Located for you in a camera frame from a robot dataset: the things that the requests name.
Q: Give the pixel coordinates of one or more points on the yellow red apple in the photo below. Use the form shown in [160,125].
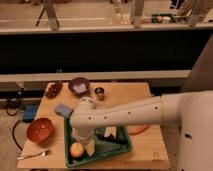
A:
[76,150]

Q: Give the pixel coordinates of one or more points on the purple bowl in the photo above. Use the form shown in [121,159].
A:
[78,85]

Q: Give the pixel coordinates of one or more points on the blue sponge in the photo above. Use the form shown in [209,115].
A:
[63,110]

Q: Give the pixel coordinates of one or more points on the orange carrot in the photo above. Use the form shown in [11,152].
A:
[139,129]

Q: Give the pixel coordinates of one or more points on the small metal cup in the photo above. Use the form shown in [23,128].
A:
[99,91]

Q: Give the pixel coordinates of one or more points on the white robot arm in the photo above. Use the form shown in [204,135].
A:
[192,110]

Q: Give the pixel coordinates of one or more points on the blue box on floor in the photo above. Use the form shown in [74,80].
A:
[29,113]

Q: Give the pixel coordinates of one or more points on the green plastic tray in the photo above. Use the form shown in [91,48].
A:
[104,147]

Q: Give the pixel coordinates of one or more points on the red bowl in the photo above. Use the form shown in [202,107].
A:
[40,130]

